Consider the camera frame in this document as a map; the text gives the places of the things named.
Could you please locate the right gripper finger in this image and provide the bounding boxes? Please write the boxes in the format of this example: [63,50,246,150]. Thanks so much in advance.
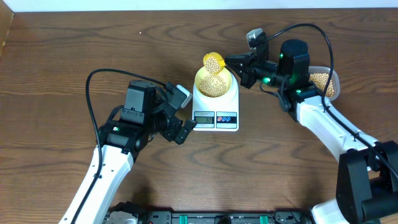
[225,60,248,78]
[224,52,257,64]

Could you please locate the yellow measuring scoop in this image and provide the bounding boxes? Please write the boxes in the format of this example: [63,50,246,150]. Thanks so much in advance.
[203,52,226,72]

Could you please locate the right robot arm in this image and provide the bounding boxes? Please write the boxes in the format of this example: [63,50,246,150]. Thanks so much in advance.
[224,39,397,223]

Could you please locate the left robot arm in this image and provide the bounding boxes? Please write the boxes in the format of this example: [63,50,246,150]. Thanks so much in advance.
[60,80,196,223]

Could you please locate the soybeans in scoop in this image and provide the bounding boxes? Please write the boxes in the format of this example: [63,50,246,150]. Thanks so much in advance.
[204,56,221,75]

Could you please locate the white digital kitchen scale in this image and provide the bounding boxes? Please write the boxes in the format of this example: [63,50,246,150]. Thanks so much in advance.
[192,75,239,132]

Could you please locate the soybeans in bowl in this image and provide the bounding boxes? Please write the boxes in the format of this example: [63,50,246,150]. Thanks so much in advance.
[198,75,228,98]

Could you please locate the pale yellow plastic bowl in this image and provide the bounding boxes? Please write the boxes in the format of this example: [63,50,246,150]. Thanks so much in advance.
[194,67,232,95]

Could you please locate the clear plastic container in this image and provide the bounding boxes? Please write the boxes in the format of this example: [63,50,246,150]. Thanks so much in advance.
[308,66,340,101]

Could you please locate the soybeans in container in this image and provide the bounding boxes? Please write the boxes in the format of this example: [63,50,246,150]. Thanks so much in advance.
[309,73,335,98]

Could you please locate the left black cable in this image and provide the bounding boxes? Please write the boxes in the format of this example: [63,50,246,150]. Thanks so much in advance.
[70,68,169,224]

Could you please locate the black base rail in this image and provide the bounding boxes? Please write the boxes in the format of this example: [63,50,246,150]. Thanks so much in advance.
[103,202,313,224]

